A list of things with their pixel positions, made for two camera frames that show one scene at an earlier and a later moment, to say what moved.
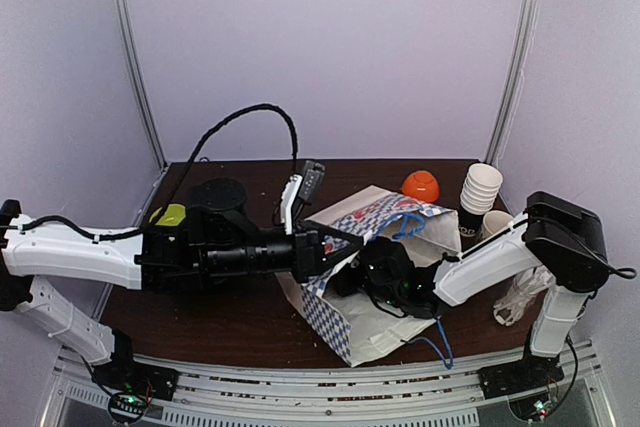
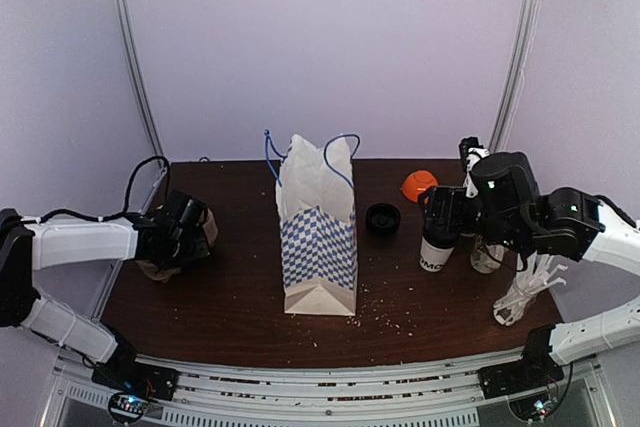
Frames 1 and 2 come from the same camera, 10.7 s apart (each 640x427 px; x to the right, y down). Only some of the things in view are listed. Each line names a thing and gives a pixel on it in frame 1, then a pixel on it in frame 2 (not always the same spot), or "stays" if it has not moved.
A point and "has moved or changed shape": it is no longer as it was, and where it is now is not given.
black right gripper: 379,270 → 442,208
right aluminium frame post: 522,55 stays
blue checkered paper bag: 358,325 has moved or changed shape
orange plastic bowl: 421,185 stays
